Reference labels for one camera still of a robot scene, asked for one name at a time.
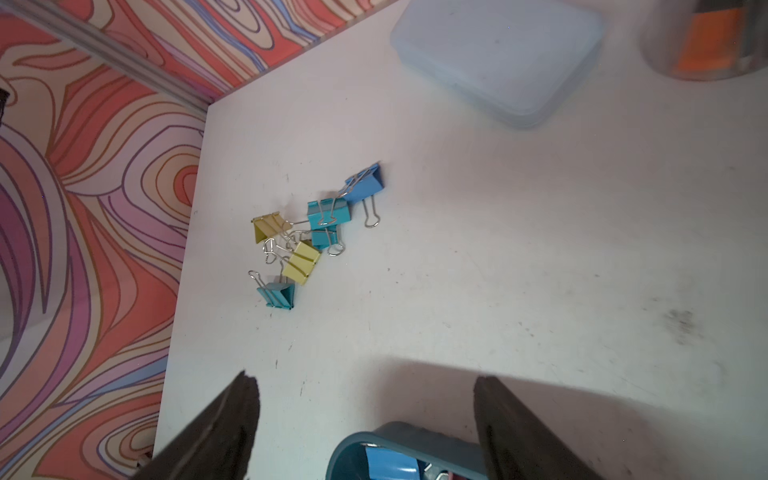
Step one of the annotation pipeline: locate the clear pen cup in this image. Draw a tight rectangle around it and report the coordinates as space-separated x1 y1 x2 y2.
640 0 767 81

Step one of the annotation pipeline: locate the large teal binder clip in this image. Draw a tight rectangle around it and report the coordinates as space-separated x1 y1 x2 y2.
290 197 351 257

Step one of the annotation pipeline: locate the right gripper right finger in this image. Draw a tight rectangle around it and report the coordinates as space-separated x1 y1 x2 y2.
473 376 600 480

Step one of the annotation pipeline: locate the dark teal storage tray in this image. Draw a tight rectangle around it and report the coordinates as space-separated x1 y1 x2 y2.
325 422 487 479

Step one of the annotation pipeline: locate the translucent plastic case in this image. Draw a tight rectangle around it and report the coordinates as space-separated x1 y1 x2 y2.
390 0 605 128

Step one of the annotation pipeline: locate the blue binder clip top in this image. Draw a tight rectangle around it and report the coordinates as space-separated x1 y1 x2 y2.
339 163 384 229

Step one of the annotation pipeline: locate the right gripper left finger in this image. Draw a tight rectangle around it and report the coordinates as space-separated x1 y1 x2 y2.
133 372 261 480

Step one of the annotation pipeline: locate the teal binder clip left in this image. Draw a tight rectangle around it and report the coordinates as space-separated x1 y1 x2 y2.
248 270 296 310

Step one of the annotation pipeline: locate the yellow binder clip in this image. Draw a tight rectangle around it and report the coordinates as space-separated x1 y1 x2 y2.
263 238 321 286

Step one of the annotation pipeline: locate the blue binder clip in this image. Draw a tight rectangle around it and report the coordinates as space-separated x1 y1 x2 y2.
365 446 421 480
339 163 384 229

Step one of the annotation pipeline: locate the olive binder clip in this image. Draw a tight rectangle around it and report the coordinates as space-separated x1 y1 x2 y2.
251 211 294 244

